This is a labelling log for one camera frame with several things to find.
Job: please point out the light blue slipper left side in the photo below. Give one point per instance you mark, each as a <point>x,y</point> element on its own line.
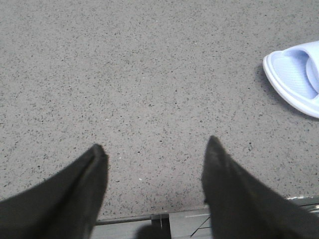
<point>294,74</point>

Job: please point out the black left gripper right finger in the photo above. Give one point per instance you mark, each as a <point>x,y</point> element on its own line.
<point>242,207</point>

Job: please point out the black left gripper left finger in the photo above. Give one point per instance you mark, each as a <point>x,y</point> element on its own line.
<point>64,206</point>

